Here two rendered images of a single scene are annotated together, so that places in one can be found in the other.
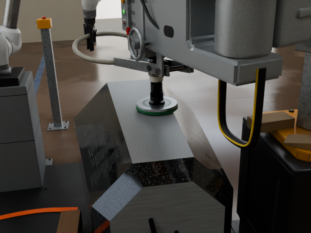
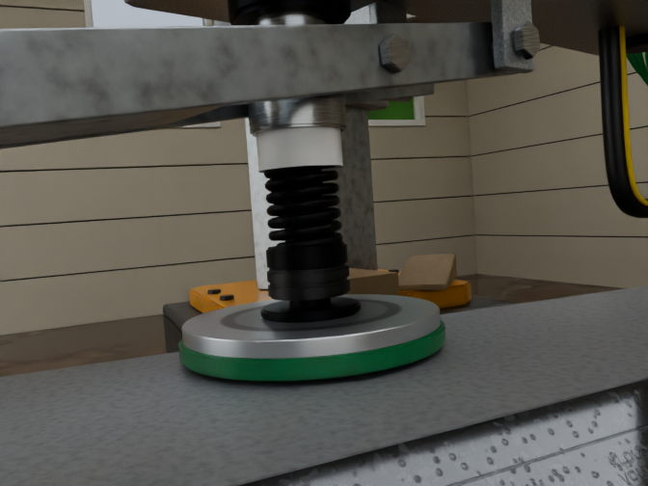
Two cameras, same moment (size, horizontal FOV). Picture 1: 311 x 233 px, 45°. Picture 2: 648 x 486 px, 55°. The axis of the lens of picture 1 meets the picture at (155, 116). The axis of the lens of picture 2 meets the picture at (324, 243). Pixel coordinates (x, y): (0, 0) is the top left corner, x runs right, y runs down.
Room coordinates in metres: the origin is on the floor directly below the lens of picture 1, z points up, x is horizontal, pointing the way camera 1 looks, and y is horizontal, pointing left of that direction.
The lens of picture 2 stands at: (1.95, 0.50, 0.94)
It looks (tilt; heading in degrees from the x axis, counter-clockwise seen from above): 3 degrees down; 256
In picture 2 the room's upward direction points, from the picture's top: 4 degrees counter-clockwise
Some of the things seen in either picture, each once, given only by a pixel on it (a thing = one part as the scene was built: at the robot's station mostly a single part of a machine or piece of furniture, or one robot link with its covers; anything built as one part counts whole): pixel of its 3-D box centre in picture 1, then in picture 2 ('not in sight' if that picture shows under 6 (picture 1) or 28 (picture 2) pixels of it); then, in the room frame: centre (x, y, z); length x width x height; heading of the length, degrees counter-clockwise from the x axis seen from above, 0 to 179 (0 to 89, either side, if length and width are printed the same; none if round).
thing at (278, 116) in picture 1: (270, 121); (342, 285); (1.66, -0.55, 0.81); 0.20 x 0.10 x 0.05; 105
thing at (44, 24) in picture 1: (51, 75); not in sight; (3.55, 1.00, 0.54); 0.20 x 0.20 x 1.09; 7
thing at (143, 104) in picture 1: (157, 103); (311, 320); (1.84, -0.01, 0.85); 0.21 x 0.21 x 0.01
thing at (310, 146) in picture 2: (156, 76); (299, 148); (1.84, -0.01, 0.99); 0.07 x 0.07 x 0.04
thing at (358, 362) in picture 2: (157, 104); (311, 324); (1.84, -0.01, 0.85); 0.22 x 0.22 x 0.04
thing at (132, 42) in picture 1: (143, 43); not in sight; (1.68, 0.05, 1.20); 0.15 x 0.10 x 0.15; 26
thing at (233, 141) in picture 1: (238, 105); (646, 111); (1.25, -0.30, 1.05); 0.23 x 0.03 x 0.32; 26
